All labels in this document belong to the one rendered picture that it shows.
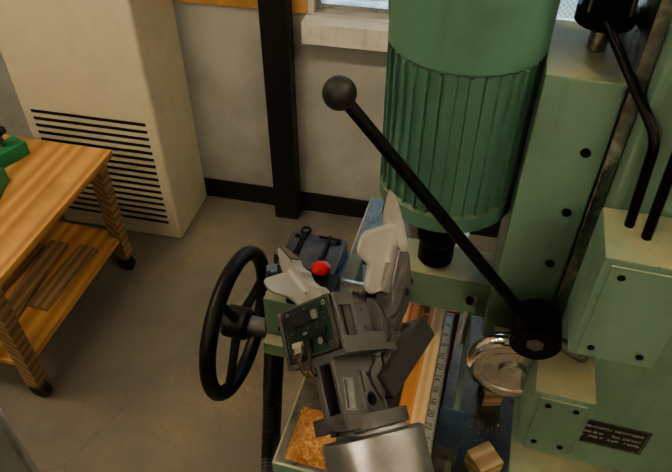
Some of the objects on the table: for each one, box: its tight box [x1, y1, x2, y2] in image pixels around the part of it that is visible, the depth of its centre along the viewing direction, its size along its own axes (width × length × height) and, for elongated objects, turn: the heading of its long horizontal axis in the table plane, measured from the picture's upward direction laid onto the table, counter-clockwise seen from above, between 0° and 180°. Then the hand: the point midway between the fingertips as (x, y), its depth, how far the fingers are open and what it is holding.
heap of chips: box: [284, 406, 337, 470], centre depth 88 cm, size 8×12×3 cm
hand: (336, 220), depth 63 cm, fingers open, 14 cm apart
